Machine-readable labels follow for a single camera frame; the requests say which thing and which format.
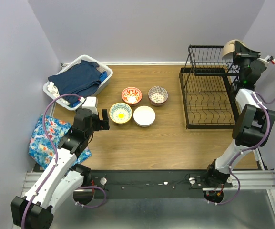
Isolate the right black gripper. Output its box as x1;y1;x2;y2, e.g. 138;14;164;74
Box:
232;41;261;82

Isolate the beige bowl brown leaf pattern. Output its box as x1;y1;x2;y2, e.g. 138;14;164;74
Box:
222;39;246;60

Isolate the yellow patterned bowl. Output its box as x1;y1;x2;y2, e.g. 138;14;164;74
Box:
109;103;132;125

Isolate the orange floral pattern bowl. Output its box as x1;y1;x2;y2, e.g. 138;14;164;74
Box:
122;87;143;103

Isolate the white ribbed bowl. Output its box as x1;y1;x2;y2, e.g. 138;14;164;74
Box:
133;106;156;127

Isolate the brown lattice pattern bowl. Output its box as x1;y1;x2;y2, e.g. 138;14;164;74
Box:
148;86;169;103

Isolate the blue zigzag pattern bowl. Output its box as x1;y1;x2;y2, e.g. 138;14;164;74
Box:
150;100;167;106

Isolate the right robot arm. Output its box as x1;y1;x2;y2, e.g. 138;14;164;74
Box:
204;40;275;187

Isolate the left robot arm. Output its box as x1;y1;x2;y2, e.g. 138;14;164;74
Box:
10;109;110;229

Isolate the black two-tier dish rack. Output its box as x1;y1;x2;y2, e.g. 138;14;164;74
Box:
179;45;239;129

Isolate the dark blue folded garment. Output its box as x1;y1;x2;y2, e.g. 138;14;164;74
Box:
48;60;102;97

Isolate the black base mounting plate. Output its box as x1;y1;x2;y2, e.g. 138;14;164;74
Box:
72;169;234;200

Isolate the white crumpled cloth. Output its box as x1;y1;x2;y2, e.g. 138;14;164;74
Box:
47;82;70;105

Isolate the blue floral fabric bag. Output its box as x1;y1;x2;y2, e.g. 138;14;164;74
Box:
28;114;92;171

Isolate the white plastic laundry basket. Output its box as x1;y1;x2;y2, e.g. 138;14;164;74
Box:
43;55;113;111

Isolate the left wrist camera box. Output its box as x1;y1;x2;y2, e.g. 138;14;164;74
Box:
81;96;98;115

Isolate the aluminium frame rail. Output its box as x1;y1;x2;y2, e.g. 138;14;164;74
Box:
12;170;275;229

